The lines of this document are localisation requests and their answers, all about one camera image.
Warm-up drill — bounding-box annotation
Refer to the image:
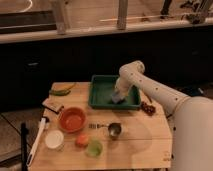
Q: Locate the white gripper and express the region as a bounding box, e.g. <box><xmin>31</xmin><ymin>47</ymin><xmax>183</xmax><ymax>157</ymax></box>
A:
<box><xmin>115</xmin><ymin>77</ymin><xmax>129</xmax><ymax>99</ymax></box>

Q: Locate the metal measuring cup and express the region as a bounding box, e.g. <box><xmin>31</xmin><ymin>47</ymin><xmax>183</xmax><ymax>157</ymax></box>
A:
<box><xmin>89</xmin><ymin>122</ymin><xmax>122</xmax><ymax>140</ymax></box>

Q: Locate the small brown box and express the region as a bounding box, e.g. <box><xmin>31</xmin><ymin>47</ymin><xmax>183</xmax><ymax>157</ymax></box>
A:
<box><xmin>42</xmin><ymin>98</ymin><xmax>64</xmax><ymax>113</ymax></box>

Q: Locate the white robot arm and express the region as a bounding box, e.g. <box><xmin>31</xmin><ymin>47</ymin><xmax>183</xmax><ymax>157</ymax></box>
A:
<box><xmin>111</xmin><ymin>60</ymin><xmax>213</xmax><ymax>171</ymax></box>

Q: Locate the orange bowl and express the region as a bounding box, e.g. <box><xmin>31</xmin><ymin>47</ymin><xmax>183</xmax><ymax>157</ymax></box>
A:
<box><xmin>58</xmin><ymin>107</ymin><xmax>87</xmax><ymax>133</ymax></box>

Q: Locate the green lime toy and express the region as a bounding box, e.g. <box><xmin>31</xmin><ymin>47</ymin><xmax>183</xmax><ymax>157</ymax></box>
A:
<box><xmin>86</xmin><ymin>140</ymin><xmax>103</xmax><ymax>157</ymax></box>

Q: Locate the white handled brush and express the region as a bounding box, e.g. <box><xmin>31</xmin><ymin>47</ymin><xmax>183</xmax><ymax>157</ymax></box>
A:
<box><xmin>26</xmin><ymin>116</ymin><xmax>49</xmax><ymax>166</ymax></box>

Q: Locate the green plastic tray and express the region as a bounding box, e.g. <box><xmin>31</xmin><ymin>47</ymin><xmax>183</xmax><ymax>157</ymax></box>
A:
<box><xmin>88</xmin><ymin>75</ymin><xmax>141</xmax><ymax>110</ymax></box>

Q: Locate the dark red grapes toy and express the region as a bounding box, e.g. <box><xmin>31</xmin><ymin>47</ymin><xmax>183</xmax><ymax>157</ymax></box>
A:
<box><xmin>141</xmin><ymin>102</ymin><xmax>156</xmax><ymax>116</ymax></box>

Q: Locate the black vertical bar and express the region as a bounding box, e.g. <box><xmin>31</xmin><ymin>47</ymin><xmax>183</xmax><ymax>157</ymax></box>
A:
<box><xmin>21</xmin><ymin>123</ymin><xmax>28</xmax><ymax>171</ymax></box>

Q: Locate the orange tomato toy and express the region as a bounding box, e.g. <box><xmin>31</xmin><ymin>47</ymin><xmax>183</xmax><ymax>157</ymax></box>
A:
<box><xmin>75</xmin><ymin>134</ymin><xmax>89</xmax><ymax>147</ymax></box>

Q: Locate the white round container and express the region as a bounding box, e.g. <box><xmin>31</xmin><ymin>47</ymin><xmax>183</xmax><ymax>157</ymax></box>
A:
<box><xmin>45</xmin><ymin>130</ymin><xmax>64</xmax><ymax>150</ymax></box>

